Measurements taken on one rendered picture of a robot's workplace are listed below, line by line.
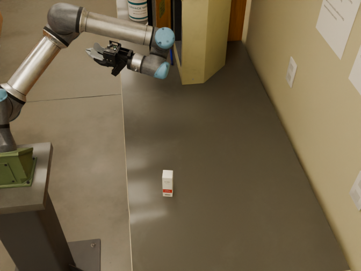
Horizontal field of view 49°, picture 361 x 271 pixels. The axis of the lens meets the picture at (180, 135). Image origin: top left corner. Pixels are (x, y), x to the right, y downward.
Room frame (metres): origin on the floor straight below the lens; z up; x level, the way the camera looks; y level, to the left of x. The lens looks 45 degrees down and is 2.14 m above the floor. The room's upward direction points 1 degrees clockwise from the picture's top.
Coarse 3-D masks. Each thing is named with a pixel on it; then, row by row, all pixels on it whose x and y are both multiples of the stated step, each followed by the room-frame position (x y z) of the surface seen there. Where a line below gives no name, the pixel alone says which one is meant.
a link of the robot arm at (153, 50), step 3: (153, 48) 1.40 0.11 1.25; (150, 51) 1.40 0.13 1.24; (153, 51) 1.39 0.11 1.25; (156, 51) 1.39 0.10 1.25; (159, 51) 1.37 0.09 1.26; (162, 51) 1.36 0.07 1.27; (165, 51) 1.37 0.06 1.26; (168, 51) 1.41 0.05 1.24; (153, 54) 1.38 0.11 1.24; (156, 54) 1.38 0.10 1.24; (159, 54) 1.38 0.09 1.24; (162, 54) 1.38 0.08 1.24; (165, 54) 1.39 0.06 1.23; (162, 57) 1.38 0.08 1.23; (165, 57) 1.39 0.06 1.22
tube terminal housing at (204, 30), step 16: (192, 0) 1.58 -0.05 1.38; (208, 0) 1.59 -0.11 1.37; (224, 0) 1.69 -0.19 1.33; (192, 16) 1.58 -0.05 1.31; (208, 16) 1.59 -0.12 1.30; (224, 16) 1.70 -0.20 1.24; (192, 32) 1.58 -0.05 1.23; (208, 32) 1.60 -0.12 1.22; (224, 32) 1.71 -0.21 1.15; (192, 48) 1.58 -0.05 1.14; (208, 48) 1.61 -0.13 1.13; (224, 48) 1.73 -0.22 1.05; (192, 64) 1.58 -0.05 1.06; (208, 64) 1.62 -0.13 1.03; (224, 64) 1.74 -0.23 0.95; (192, 80) 1.58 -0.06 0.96
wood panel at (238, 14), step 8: (232, 0) 1.98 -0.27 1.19; (240, 0) 1.99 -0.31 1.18; (232, 8) 1.99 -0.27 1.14; (240, 8) 1.99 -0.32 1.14; (232, 16) 1.99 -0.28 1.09; (240, 16) 1.99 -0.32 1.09; (232, 24) 1.99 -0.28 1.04; (240, 24) 1.99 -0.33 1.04; (232, 32) 1.99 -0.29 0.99; (240, 32) 1.99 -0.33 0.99; (232, 40) 1.99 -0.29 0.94
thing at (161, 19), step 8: (152, 0) 1.63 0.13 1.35; (160, 0) 1.72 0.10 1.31; (168, 0) 1.82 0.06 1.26; (152, 8) 1.62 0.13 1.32; (160, 8) 1.71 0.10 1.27; (168, 8) 1.82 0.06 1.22; (160, 16) 1.71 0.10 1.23; (168, 16) 1.82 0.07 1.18; (160, 24) 1.71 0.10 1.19; (168, 24) 1.81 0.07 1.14
